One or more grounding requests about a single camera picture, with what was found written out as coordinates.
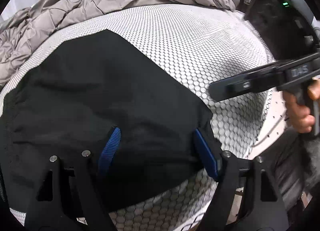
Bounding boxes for white honeycomb mattress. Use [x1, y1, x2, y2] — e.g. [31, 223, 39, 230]
[1, 4, 273, 230]

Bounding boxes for grey rumpled duvet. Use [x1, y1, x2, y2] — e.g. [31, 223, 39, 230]
[1, 0, 239, 86]

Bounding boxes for black pants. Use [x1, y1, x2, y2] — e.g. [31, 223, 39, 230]
[1, 30, 213, 212]

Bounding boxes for person's right hand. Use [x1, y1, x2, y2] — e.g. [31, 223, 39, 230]
[282, 79, 319, 133]

